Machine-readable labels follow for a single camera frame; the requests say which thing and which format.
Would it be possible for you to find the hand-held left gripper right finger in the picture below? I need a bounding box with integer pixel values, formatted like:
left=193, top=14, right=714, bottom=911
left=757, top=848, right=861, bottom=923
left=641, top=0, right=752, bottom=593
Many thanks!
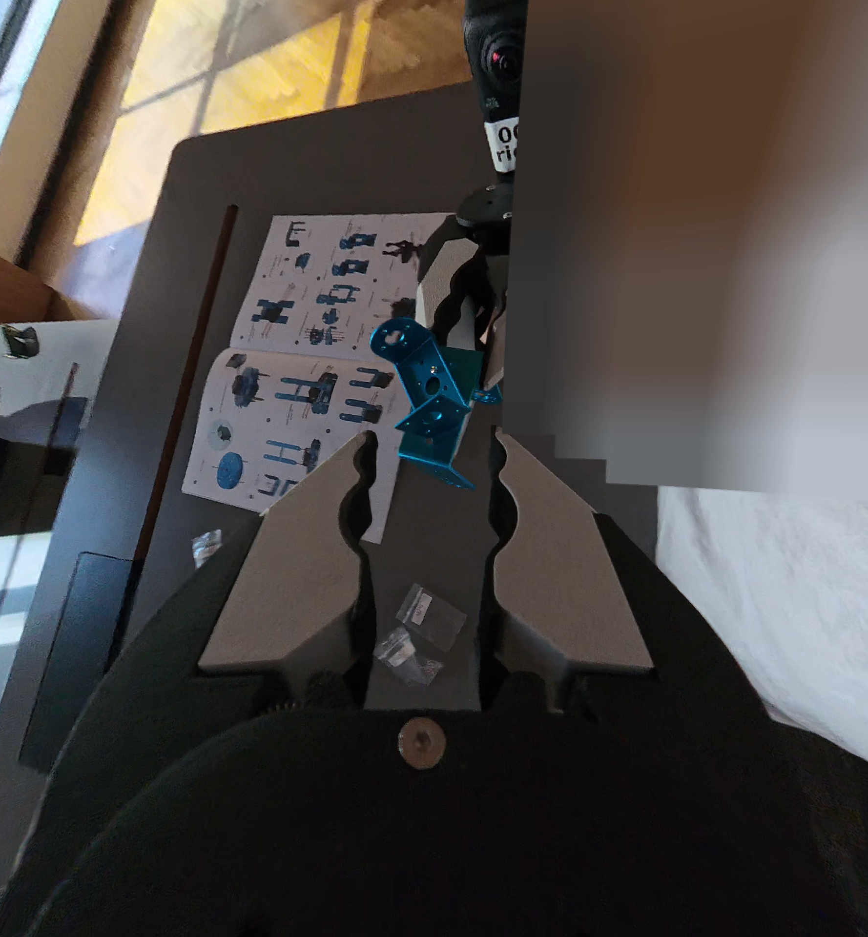
left=480, top=429, right=656, bottom=710

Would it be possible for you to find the assembly instruction booklet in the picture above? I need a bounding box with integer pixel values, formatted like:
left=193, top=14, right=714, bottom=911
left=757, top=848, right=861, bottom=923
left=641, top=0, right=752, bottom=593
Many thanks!
left=181, top=212, right=472, bottom=546

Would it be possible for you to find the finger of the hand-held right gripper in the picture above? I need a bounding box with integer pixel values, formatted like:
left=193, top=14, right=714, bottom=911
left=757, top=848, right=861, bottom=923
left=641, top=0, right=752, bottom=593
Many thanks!
left=415, top=238, right=491, bottom=352
left=480, top=291, right=510, bottom=390

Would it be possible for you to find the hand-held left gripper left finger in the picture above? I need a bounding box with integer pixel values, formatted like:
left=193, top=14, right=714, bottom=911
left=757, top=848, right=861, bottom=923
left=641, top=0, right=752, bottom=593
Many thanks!
left=198, top=430, right=380, bottom=705

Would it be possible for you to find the blue long U bracket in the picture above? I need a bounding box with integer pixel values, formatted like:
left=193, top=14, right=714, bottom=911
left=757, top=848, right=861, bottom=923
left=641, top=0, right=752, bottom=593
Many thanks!
left=368, top=316, right=504, bottom=411

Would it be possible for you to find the glossy white table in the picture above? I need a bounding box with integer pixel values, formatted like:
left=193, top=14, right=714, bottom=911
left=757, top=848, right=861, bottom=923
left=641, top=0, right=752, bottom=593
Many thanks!
left=0, top=321, right=113, bottom=740

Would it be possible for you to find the cardboard box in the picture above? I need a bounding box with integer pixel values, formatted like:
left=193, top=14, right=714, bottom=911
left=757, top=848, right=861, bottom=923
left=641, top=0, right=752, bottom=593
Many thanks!
left=0, top=238, right=76, bottom=330

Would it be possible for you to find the person in white shirt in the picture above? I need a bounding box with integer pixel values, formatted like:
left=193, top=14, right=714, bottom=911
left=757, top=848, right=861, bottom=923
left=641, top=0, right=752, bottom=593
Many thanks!
left=657, top=487, right=868, bottom=792

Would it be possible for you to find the dark grey desk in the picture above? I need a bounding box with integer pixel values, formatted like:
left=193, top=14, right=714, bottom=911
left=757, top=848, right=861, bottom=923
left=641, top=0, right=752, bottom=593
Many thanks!
left=0, top=81, right=661, bottom=937

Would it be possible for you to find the zip bag of silver screws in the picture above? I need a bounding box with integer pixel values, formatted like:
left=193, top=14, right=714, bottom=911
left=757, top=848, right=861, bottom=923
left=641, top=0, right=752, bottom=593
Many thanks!
left=375, top=626, right=444, bottom=688

